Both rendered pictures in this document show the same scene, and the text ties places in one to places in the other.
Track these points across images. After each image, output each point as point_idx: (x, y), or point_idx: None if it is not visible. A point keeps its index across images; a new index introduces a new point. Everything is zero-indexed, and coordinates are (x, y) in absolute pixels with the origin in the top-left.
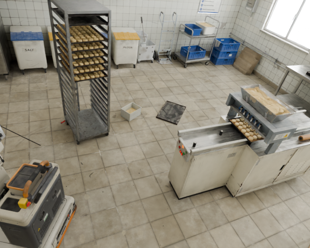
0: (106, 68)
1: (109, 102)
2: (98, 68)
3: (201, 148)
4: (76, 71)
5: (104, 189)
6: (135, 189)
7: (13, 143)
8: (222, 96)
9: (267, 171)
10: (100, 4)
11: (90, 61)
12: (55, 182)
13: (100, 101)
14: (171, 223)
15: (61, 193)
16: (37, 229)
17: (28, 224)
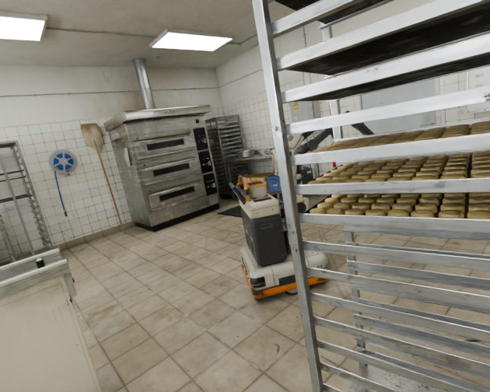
0: (300, 187)
1: (303, 332)
2: (320, 178)
3: (34, 256)
4: (349, 163)
5: (237, 340)
6: (183, 365)
7: (479, 321)
8: None
9: None
10: None
11: (330, 146)
12: (248, 219)
13: (391, 389)
14: (116, 349)
15: (253, 247)
16: (243, 224)
17: (241, 207)
